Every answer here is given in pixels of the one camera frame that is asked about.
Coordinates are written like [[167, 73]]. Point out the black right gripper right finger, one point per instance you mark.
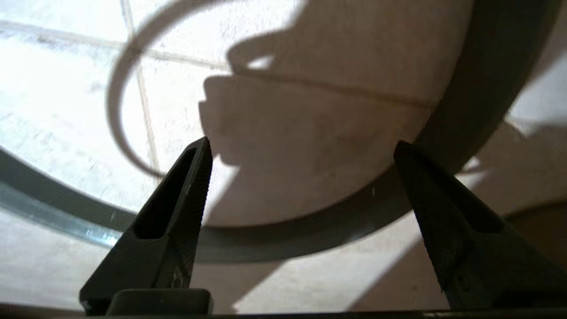
[[465, 239]]

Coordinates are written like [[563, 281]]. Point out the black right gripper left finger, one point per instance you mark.
[[168, 239]]

